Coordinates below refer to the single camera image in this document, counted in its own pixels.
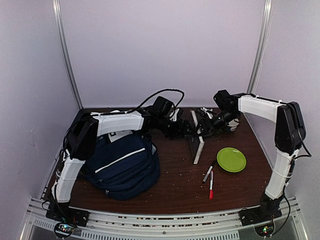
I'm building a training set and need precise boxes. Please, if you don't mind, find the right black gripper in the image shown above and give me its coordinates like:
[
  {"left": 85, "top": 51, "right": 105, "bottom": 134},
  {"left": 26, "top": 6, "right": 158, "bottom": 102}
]
[{"left": 193, "top": 108, "right": 239, "bottom": 139}]

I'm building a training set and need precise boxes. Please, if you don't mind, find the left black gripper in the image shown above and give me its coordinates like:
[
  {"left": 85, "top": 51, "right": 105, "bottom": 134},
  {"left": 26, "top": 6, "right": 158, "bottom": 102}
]
[{"left": 157, "top": 115, "right": 195, "bottom": 141}]

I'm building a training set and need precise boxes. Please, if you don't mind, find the dark blue hardcover notebook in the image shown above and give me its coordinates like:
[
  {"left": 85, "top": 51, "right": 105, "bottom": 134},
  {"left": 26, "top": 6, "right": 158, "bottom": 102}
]
[{"left": 187, "top": 110, "right": 205, "bottom": 165}]

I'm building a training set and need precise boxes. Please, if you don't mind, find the navy blue backpack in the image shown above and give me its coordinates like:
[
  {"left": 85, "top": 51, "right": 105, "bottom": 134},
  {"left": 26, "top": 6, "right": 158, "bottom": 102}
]
[{"left": 80, "top": 131, "right": 160, "bottom": 201}]

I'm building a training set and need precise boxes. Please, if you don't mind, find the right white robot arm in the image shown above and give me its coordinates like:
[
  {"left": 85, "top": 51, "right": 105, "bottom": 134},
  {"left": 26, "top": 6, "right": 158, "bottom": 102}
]
[{"left": 196, "top": 89, "right": 306, "bottom": 201}]

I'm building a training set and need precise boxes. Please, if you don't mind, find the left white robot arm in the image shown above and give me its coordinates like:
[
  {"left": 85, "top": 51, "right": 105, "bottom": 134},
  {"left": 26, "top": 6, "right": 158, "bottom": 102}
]
[{"left": 51, "top": 109, "right": 193, "bottom": 222}]

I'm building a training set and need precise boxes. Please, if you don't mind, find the white teal bowl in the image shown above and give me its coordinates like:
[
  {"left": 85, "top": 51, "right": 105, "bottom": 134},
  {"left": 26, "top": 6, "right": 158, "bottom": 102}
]
[{"left": 224, "top": 118, "right": 241, "bottom": 132}]

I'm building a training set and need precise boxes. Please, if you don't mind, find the black marker pen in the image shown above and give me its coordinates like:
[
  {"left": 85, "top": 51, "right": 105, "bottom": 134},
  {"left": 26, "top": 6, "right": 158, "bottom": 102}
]
[{"left": 202, "top": 160, "right": 216, "bottom": 184}]

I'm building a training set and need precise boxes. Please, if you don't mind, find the green plate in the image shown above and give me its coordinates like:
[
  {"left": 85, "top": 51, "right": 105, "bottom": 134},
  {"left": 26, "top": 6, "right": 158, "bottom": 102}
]
[{"left": 216, "top": 147, "right": 247, "bottom": 173}]

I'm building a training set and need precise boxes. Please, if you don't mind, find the red marker pen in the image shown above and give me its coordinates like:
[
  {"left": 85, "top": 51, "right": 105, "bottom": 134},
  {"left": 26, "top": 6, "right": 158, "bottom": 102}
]
[{"left": 209, "top": 170, "right": 214, "bottom": 200}]

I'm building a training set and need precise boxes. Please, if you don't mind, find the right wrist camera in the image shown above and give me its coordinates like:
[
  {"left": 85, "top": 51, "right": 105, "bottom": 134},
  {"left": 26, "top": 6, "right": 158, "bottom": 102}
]
[{"left": 196, "top": 107, "right": 216, "bottom": 119}]

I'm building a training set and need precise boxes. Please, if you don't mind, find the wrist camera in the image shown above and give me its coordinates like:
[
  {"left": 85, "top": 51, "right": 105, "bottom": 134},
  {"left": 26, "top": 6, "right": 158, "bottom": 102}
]
[
  {"left": 150, "top": 96, "right": 184, "bottom": 122},
  {"left": 196, "top": 107, "right": 216, "bottom": 119}
]

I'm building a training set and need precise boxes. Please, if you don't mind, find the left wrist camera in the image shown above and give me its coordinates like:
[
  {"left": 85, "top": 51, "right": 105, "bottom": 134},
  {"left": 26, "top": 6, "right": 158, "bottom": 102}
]
[{"left": 150, "top": 96, "right": 184, "bottom": 122}]

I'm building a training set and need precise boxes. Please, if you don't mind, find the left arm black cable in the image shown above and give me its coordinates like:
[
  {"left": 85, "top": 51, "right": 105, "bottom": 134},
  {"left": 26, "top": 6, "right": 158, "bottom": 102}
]
[{"left": 63, "top": 88, "right": 186, "bottom": 151}]

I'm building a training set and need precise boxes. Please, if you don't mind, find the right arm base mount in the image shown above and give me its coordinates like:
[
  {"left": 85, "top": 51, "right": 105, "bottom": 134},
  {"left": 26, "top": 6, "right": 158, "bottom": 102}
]
[{"left": 239, "top": 197, "right": 283, "bottom": 238}]

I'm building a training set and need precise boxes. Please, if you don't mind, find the aluminium front rail frame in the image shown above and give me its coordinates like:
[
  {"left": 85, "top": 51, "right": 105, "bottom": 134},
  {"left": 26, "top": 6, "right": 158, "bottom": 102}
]
[{"left": 21, "top": 196, "right": 310, "bottom": 240}]

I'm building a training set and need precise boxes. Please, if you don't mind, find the right aluminium corner post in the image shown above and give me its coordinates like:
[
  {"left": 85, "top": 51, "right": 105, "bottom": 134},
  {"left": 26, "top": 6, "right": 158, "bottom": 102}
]
[{"left": 247, "top": 0, "right": 274, "bottom": 94}]

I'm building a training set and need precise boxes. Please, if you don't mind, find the aluminium corner post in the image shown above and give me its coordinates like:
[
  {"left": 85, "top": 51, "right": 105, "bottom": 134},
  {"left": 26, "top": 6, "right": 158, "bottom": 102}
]
[
  {"left": 52, "top": 0, "right": 84, "bottom": 109},
  {"left": 247, "top": 0, "right": 274, "bottom": 94}
]

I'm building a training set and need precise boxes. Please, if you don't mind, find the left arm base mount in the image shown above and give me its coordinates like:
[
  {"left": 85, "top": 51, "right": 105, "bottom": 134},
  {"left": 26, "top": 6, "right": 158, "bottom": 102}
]
[{"left": 45, "top": 199, "right": 90, "bottom": 240}]

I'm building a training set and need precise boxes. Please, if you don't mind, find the left aluminium corner post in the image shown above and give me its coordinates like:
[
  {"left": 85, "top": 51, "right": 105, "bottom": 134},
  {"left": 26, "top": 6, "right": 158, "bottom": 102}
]
[{"left": 52, "top": 0, "right": 84, "bottom": 109}]

